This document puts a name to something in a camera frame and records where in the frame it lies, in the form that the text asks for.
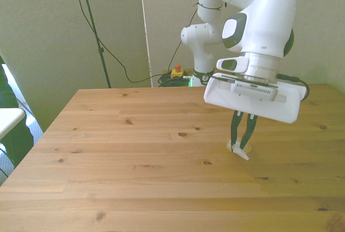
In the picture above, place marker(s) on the clear hand sanitizer pump bottle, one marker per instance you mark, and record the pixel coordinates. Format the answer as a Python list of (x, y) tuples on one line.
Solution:
[(241, 154)]

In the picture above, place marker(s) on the yellow emergency stop button box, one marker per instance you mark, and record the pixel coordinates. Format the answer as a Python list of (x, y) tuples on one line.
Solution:
[(177, 72)]

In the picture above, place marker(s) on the white side table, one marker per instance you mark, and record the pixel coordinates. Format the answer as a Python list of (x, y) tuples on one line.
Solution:
[(9, 119)]

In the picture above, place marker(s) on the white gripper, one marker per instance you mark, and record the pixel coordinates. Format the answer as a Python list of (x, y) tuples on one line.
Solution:
[(280, 108)]

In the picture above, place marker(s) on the white vertical panel edge strip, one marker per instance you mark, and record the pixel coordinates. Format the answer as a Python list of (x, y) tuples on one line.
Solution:
[(145, 32)]

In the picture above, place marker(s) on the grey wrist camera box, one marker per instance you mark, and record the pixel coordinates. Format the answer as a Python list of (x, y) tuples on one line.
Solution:
[(254, 90)]

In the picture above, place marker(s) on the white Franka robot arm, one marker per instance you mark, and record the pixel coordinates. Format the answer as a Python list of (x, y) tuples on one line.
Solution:
[(256, 24)]

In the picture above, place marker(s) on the black camera stand pole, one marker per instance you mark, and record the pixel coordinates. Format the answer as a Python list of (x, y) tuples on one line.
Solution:
[(93, 27)]

